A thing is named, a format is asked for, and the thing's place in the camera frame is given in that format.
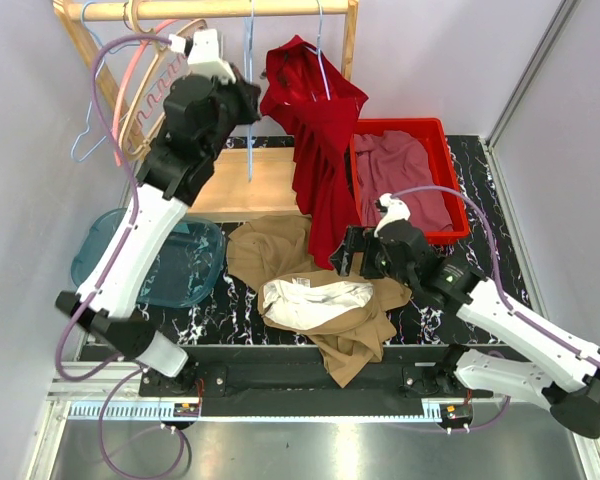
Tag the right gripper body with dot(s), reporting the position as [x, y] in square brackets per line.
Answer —
[374, 263]

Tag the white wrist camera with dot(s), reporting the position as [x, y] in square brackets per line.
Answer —
[203, 55]
[391, 209]

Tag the pink wooden hanger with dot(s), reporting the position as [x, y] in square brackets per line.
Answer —
[128, 131]

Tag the red pleated skirt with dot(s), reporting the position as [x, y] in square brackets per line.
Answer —
[310, 99]

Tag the tan garment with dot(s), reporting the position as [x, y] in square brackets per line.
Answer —
[345, 317]

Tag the red plastic bin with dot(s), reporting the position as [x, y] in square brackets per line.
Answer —
[429, 132]

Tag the teal plastic basket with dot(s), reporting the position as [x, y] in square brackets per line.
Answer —
[185, 269]

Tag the wooden clothes rack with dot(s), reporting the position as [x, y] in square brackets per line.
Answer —
[240, 189]

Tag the blue wire hanger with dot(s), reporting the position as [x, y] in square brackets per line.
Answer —
[248, 72]
[74, 155]
[319, 52]

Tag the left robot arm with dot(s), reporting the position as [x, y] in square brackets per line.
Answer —
[199, 115]

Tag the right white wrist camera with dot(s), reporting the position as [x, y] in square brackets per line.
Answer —
[391, 209]

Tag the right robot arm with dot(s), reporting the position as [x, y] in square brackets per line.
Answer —
[559, 373]

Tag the mauve cloth in bin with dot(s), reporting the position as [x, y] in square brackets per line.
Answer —
[392, 162]

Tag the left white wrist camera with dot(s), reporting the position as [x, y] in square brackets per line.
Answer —
[203, 55]

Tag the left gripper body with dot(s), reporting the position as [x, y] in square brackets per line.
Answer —
[232, 102]

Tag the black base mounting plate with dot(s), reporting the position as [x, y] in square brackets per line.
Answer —
[291, 381]

